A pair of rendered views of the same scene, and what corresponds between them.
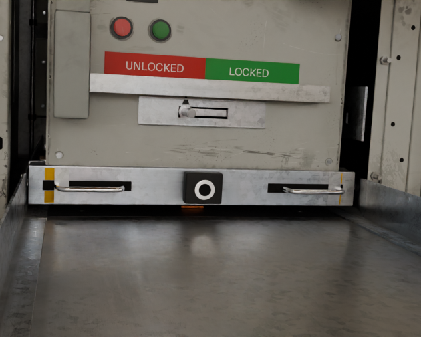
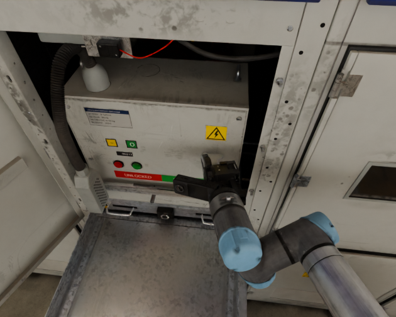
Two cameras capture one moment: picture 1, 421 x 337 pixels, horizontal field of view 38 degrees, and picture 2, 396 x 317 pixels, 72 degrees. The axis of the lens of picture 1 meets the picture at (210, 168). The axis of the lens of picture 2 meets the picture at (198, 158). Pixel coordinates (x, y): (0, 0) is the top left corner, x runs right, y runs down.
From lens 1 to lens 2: 0.96 m
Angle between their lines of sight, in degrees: 45
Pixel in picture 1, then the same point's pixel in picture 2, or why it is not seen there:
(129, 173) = (135, 204)
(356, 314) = not seen: outside the picture
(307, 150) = not seen: hidden behind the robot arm
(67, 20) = (81, 190)
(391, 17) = (258, 176)
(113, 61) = (119, 173)
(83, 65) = (93, 202)
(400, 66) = (261, 193)
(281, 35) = (198, 169)
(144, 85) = (130, 190)
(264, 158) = (194, 204)
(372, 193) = not seen: hidden behind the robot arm
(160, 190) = (148, 209)
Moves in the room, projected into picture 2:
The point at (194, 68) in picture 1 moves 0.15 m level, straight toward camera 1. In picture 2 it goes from (156, 177) to (135, 215)
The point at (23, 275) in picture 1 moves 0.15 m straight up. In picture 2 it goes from (70, 295) to (51, 280)
